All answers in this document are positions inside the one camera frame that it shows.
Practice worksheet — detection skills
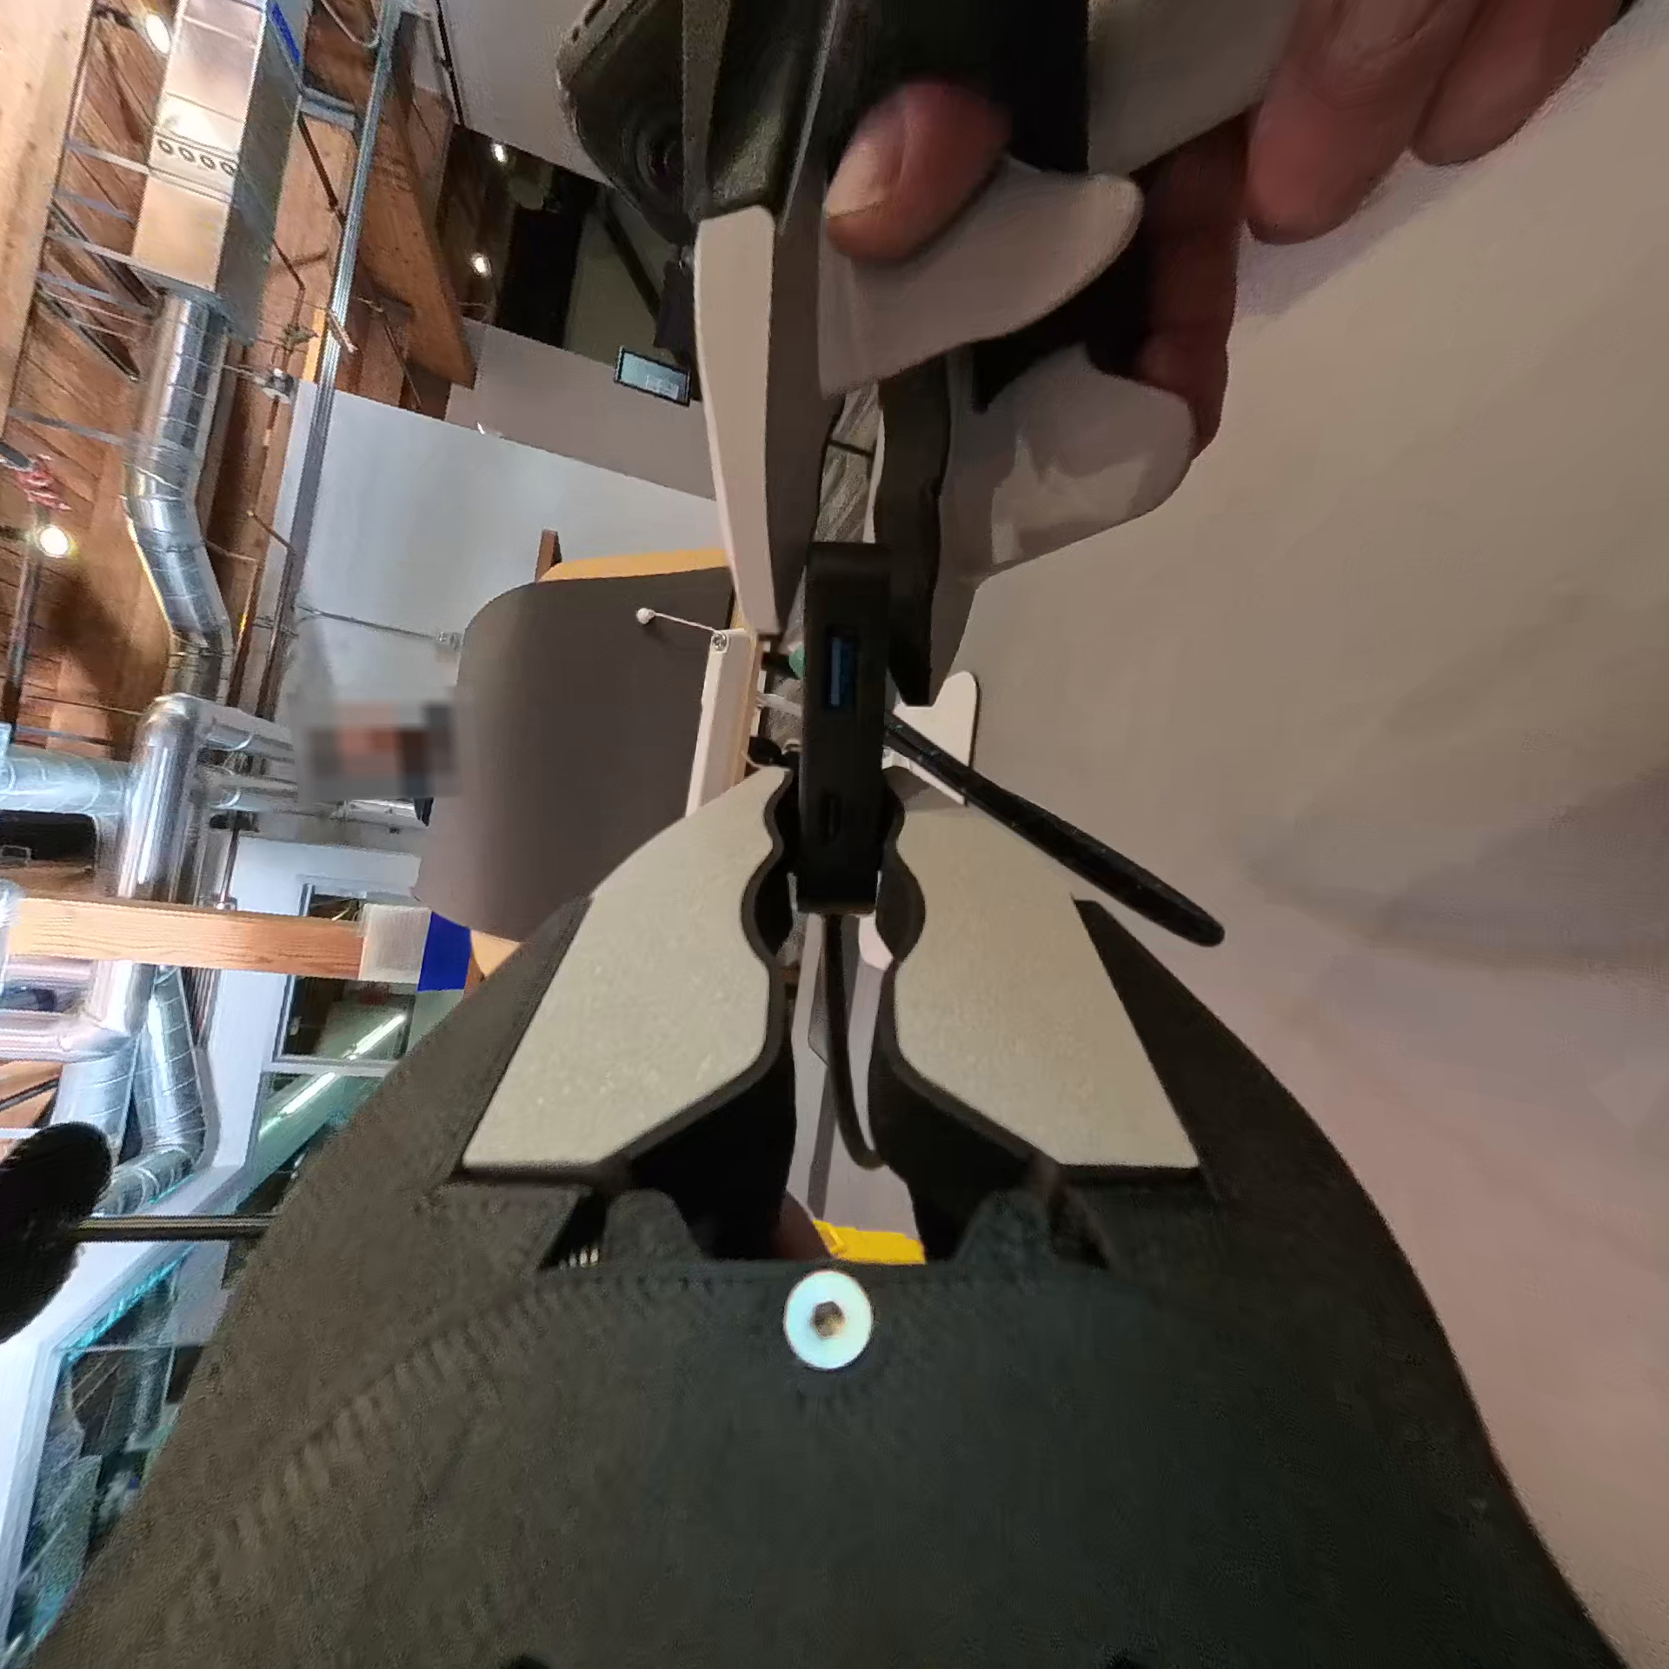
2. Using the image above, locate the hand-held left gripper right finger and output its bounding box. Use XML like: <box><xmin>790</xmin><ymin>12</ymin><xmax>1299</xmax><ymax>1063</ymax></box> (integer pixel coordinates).
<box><xmin>874</xmin><ymin>769</ymin><xmax>1204</xmax><ymax>1236</ymax></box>

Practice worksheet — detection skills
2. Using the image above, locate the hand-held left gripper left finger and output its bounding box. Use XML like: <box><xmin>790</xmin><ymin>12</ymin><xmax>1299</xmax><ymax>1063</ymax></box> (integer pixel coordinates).
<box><xmin>459</xmin><ymin>767</ymin><xmax>800</xmax><ymax>1236</ymax></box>

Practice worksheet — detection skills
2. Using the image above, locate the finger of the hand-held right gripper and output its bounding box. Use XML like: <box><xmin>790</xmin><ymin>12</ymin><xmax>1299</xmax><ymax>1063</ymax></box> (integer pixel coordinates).
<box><xmin>868</xmin><ymin>354</ymin><xmax>999</xmax><ymax>709</ymax></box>
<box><xmin>693</xmin><ymin>195</ymin><xmax>838</xmax><ymax>644</ymax></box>

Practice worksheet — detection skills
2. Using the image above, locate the green-plug braided usb cable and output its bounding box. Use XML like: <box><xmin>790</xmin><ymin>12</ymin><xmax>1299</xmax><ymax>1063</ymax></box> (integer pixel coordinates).
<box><xmin>759</xmin><ymin>642</ymin><xmax>1228</xmax><ymax>952</ymax></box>

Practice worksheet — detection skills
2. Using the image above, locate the black usb hub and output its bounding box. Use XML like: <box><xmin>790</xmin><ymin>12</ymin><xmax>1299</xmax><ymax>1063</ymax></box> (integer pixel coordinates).
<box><xmin>792</xmin><ymin>543</ymin><xmax>902</xmax><ymax>918</ymax></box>

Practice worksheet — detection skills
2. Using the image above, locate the yellow plastic bin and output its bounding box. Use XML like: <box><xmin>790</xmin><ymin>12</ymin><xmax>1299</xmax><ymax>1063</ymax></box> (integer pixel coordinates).
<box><xmin>810</xmin><ymin>1218</ymin><xmax>930</xmax><ymax>1266</ymax></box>

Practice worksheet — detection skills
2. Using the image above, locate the person's right hand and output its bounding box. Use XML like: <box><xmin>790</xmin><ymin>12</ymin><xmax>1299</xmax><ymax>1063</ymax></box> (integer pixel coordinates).
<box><xmin>824</xmin><ymin>0</ymin><xmax>1641</xmax><ymax>455</ymax></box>

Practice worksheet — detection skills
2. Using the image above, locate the white rounded tab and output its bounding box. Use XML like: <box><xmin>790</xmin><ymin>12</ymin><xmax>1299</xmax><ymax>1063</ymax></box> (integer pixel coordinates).
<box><xmin>890</xmin><ymin>668</ymin><xmax>981</xmax><ymax>785</ymax></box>

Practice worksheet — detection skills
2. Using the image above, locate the black sheet panel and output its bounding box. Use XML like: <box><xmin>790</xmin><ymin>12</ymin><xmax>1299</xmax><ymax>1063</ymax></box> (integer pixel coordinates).
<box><xmin>415</xmin><ymin>580</ymin><xmax>737</xmax><ymax>940</ymax></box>

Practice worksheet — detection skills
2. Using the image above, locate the wooden beam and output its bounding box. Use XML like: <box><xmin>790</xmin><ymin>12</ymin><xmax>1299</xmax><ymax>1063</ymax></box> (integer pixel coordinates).
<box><xmin>0</xmin><ymin>892</ymin><xmax>431</xmax><ymax>982</ymax></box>

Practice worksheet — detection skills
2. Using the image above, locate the black round knob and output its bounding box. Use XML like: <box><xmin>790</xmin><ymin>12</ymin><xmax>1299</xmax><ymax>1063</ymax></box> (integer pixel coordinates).
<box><xmin>0</xmin><ymin>1121</ymin><xmax>276</xmax><ymax>1345</ymax></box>

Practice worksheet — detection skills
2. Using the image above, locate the white bracket bar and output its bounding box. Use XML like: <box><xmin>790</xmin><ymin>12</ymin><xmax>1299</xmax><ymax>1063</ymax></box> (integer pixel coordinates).
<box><xmin>683</xmin><ymin>632</ymin><xmax>761</xmax><ymax>817</ymax></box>

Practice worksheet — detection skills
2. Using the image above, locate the rectangular metal duct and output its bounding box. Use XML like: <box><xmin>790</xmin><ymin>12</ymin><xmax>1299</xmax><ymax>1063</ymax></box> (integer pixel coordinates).
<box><xmin>131</xmin><ymin>0</ymin><xmax>312</xmax><ymax>344</ymax></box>

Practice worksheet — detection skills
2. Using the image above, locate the silver spiral duct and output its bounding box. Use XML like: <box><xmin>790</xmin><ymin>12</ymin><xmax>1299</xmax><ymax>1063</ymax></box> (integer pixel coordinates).
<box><xmin>121</xmin><ymin>290</ymin><xmax>238</xmax><ymax>711</ymax></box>

